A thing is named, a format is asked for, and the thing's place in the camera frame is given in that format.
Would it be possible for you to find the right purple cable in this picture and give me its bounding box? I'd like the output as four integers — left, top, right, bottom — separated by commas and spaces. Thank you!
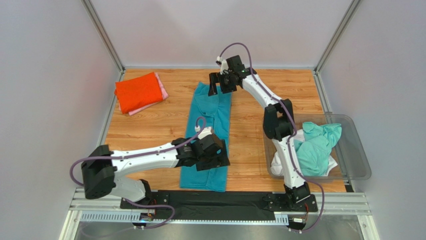
217, 42, 325, 233

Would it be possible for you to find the mint green t-shirt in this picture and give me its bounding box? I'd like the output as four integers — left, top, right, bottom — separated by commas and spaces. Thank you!
293, 121, 342, 177

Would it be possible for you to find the white t-shirt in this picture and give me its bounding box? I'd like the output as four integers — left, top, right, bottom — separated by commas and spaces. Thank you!
269, 129, 339, 178

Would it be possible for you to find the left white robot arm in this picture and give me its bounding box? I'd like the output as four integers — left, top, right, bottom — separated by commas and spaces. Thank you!
80, 133, 230, 204

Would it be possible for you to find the clear plastic bin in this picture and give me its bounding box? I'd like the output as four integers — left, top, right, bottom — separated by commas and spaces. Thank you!
261, 111, 372, 181

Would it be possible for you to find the pink folded t-shirt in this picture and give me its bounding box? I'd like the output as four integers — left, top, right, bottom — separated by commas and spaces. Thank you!
128, 72, 169, 116

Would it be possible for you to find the teal blue t-shirt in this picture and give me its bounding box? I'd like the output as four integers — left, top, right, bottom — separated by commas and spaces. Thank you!
179, 82, 232, 192

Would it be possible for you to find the left aluminium frame post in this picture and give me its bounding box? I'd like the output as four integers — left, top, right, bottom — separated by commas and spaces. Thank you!
81, 0, 126, 74

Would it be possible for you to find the orange folded t-shirt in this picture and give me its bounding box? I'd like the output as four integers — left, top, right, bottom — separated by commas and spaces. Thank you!
114, 72, 163, 114

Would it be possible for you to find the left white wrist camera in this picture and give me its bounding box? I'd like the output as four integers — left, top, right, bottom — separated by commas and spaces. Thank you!
194, 126, 214, 140

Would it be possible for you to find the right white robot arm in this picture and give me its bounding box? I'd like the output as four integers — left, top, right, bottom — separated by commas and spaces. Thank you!
208, 55, 319, 212

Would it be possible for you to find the right aluminium frame post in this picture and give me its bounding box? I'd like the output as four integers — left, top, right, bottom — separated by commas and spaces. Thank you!
314, 0, 363, 75

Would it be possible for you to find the aluminium frame post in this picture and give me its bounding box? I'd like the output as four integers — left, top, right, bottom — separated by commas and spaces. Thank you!
314, 0, 363, 75
81, 0, 126, 74

